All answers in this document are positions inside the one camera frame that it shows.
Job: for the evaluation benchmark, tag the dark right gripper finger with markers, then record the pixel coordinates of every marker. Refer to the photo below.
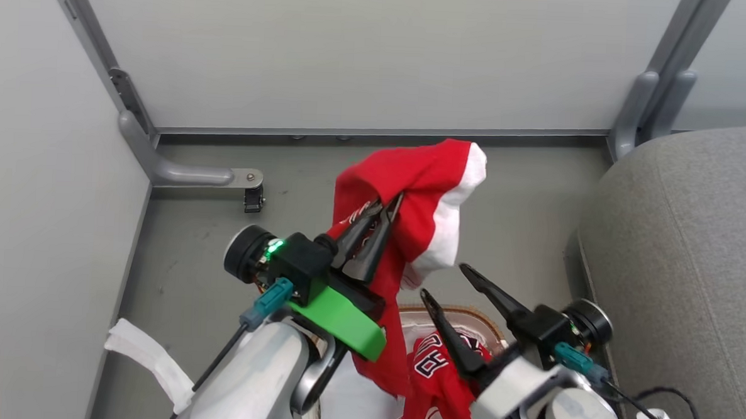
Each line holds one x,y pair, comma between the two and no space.
495,293
452,336

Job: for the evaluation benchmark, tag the grey fabric sofa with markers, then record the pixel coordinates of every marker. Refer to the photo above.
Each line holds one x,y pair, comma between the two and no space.
691,280

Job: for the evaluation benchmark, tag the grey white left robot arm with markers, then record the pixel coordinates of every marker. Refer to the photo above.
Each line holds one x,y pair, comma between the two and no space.
252,380

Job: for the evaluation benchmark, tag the grey partition post with foot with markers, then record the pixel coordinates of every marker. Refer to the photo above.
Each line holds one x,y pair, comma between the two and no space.
161,169

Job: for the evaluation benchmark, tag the black caster wheel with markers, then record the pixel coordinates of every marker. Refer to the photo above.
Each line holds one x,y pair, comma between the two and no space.
254,199

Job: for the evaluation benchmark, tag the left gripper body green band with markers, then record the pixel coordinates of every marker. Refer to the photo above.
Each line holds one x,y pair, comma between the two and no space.
304,263

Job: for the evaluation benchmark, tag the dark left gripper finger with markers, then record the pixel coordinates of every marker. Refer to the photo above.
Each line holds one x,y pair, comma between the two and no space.
358,228
374,247

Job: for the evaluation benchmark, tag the red jersey with number print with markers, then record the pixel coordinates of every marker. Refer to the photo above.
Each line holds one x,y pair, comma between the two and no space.
437,388

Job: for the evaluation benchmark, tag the red and white garment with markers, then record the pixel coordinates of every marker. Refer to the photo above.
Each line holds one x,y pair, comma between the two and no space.
424,199

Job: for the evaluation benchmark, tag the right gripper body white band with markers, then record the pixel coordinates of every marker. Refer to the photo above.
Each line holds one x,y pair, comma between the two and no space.
541,333

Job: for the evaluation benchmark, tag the grey partition bottom rail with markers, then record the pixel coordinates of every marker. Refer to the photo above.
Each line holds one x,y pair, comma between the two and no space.
382,133

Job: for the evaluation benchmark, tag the grey double partition post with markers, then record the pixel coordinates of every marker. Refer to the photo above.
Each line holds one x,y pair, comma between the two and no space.
655,89

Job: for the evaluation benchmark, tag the woven laundry basket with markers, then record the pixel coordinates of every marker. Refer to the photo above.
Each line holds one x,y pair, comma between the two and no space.
469,316

